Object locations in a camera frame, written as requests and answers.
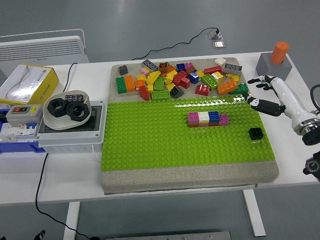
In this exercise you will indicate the small dark grey toy brick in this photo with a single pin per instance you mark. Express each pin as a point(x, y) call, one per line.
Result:
point(122, 70)

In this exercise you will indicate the red sloped toy brick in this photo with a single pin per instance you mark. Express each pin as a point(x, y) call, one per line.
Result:
point(144, 93)

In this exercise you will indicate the glossy red toy brick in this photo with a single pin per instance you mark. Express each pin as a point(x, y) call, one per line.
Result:
point(185, 82)

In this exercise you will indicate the light pink toy brick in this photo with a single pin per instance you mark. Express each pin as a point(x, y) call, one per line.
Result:
point(204, 124)

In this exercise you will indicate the lime green toy brick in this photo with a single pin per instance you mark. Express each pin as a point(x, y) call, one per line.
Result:
point(159, 83)

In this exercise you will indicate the closed metal floor socket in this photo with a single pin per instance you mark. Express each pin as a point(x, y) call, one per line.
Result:
point(219, 45)

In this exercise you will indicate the green studded baseplate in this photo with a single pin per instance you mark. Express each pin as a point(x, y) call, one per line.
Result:
point(150, 140)

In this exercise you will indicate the small black electronic component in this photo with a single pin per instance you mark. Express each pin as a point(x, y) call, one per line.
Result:
point(73, 98)

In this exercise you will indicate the dark grey sloped brick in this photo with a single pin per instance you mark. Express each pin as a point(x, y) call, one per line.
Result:
point(176, 92)

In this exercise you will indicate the red studded toy brick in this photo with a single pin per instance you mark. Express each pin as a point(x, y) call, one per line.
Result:
point(203, 90)

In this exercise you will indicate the white toy brick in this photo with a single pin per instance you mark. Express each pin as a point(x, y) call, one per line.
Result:
point(204, 116)
point(220, 61)

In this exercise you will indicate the small yellow toy brick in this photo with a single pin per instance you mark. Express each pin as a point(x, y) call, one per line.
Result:
point(170, 87)
point(228, 75)
point(150, 88)
point(235, 78)

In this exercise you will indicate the yellow curved toy brick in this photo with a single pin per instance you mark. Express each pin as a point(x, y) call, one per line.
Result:
point(153, 77)

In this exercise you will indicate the large black hex nut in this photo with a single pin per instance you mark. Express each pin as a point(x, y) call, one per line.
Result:
point(50, 105)
point(71, 115)

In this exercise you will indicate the grey white junction box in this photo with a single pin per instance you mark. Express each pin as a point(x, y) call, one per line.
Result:
point(75, 140)

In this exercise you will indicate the long orange toy brick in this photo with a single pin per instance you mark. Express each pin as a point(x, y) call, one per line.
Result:
point(227, 87)

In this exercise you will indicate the lime green three-hole brick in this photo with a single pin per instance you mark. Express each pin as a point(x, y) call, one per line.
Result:
point(160, 95)

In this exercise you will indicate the cream plastic bowl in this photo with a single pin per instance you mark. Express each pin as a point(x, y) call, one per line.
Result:
point(53, 122)

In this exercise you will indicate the grey six-stud toy brick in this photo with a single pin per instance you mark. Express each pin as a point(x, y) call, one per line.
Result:
point(149, 65)
point(233, 69)

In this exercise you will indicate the white and blue circuit breaker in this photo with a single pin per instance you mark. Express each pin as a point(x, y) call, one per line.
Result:
point(26, 130)

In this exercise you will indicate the brown hollow toy brick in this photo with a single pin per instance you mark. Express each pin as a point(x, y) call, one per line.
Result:
point(163, 68)

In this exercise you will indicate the grey block holder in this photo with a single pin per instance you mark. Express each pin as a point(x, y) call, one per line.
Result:
point(272, 68)

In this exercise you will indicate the orange cylinder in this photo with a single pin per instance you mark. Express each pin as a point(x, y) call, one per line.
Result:
point(278, 53)

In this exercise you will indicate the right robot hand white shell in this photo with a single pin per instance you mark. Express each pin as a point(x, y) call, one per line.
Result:
point(287, 97)

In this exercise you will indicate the yellow and white carton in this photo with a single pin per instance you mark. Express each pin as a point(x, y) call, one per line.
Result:
point(47, 80)

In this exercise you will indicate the white and yellow brick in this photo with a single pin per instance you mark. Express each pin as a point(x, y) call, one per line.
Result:
point(217, 76)

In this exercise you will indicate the small orange toy brick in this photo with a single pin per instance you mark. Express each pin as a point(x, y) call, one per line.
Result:
point(140, 84)

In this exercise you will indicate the blue and white brick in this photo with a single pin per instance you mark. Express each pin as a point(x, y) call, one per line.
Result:
point(193, 77)

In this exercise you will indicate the long red toy brick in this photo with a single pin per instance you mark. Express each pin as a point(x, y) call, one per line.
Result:
point(213, 70)

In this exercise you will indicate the small pink toy brick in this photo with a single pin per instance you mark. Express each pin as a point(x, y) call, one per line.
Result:
point(145, 71)

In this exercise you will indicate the large lime green brick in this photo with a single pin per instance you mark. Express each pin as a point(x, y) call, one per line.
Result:
point(209, 82)

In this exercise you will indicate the black toy brick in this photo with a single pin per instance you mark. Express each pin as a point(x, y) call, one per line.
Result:
point(255, 133)

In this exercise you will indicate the white panel heater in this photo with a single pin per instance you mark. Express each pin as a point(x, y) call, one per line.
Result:
point(45, 47)

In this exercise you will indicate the blue toy brick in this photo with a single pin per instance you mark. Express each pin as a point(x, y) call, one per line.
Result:
point(180, 67)
point(214, 116)

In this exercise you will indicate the blue plastic bin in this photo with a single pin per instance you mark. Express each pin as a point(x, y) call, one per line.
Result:
point(17, 147)

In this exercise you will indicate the open metal floor socket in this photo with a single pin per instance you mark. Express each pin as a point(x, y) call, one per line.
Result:
point(215, 35)

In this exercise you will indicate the magenta toy brick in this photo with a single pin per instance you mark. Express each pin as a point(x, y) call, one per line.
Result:
point(224, 120)
point(193, 118)
point(189, 65)

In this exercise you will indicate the white table leg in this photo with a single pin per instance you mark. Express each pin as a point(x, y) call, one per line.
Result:
point(255, 215)
point(72, 220)

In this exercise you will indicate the grey switch box red button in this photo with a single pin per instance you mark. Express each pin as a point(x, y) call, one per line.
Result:
point(25, 116)

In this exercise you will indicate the dark green toy brick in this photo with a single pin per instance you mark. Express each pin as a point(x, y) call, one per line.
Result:
point(240, 89)

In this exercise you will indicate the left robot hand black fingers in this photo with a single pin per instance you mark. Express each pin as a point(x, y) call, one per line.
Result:
point(40, 235)

